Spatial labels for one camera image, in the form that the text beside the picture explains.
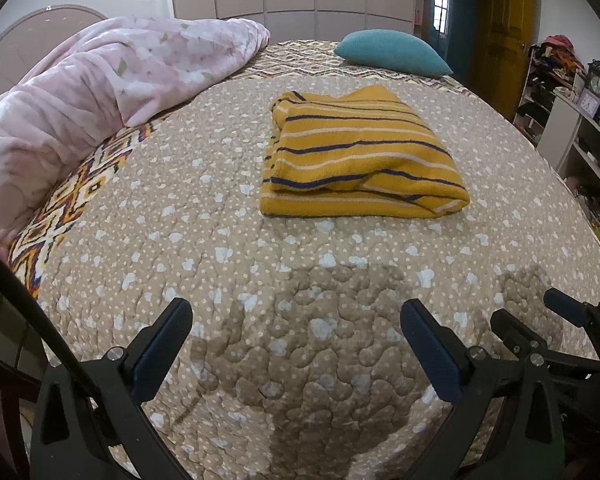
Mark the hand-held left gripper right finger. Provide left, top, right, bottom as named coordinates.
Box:
left=400, top=299, right=566, bottom=480

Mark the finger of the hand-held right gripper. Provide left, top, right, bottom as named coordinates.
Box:
left=544, top=287, right=600, bottom=361
left=490, top=308, right=600, bottom=375

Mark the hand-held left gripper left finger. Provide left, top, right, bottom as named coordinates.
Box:
left=30, top=297, right=193, bottom=480

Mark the yellow striped towel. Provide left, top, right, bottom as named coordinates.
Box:
left=259, top=86, right=470, bottom=219

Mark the pile of clothes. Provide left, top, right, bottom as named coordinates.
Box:
left=539, top=34, right=587, bottom=77

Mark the beige dotted quilted bedspread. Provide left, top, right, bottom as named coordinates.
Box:
left=7, top=40, right=600, bottom=480

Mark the white shelf unit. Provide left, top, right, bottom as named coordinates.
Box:
left=537, top=67, right=600, bottom=241

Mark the small purple clock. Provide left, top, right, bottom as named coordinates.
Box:
left=579, top=89, right=600, bottom=118

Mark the pink floral blanket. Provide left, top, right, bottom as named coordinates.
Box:
left=0, top=16, right=271, bottom=261

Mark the yellow wooden door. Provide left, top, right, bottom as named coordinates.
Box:
left=467, top=0, right=537, bottom=121

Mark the teal pillow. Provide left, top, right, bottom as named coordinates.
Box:
left=334, top=29, right=453, bottom=77

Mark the window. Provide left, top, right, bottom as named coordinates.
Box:
left=432, top=0, right=451, bottom=33

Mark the pink arched headboard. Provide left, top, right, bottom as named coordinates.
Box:
left=0, top=4, right=112, bottom=111

